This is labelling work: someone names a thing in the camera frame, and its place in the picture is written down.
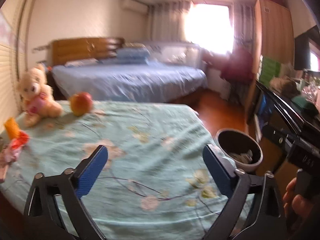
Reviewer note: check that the wooden headboard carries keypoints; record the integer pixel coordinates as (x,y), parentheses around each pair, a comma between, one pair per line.
(73,49)

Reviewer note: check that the yellow foam fruit net left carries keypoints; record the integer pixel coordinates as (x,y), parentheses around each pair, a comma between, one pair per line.
(12,128)

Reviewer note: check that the grey curtains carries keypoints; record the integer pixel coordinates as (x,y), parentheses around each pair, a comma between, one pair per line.
(217,28)

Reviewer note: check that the person's right hand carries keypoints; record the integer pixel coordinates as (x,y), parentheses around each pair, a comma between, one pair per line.
(300,205)

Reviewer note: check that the blue folded pillows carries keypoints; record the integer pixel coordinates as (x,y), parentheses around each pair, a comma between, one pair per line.
(132,53)

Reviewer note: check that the red yellow apple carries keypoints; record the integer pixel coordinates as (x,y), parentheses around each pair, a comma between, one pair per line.
(81,103)

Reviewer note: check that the white bed guard rail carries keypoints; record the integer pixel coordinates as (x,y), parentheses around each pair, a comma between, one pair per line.
(176,53)

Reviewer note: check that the red white 1928 carton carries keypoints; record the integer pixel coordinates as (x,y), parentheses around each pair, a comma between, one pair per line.
(245,158)

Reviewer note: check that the large bed blue cover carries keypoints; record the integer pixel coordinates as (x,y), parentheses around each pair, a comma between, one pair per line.
(152,82)

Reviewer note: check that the white air conditioner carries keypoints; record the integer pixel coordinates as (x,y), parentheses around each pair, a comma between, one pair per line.
(135,6)

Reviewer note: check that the round black trash bin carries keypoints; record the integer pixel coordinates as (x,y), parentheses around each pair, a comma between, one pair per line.
(235,141)

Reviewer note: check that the green boxes stack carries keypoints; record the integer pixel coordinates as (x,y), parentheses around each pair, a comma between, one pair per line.
(268,69)

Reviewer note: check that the brown plush toy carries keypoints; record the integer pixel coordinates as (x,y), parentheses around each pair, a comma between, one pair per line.
(284,86)

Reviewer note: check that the light green floral bedsheet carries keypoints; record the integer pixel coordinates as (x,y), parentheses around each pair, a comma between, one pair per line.
(155,184)

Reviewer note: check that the cream teddy bear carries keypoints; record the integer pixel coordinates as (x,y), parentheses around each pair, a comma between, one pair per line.
(37,96)

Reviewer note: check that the wardrobe sliding door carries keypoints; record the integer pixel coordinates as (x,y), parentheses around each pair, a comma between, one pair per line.
(15,18)

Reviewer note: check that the dark red hanging jacket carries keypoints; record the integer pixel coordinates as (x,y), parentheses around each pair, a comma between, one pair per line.
(239,66)

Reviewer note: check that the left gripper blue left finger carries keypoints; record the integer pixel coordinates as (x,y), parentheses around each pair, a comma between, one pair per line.
(87,172)

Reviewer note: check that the black glossy tv cabinet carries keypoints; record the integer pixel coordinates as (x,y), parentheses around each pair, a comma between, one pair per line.
(266,107)

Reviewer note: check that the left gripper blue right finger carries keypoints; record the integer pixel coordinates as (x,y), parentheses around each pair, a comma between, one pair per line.
(221,170)

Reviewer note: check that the television screen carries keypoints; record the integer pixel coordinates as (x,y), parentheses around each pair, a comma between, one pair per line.
(304,43)

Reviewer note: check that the red orange plastic wrapper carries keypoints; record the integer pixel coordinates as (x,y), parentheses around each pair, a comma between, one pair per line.
(11,152)

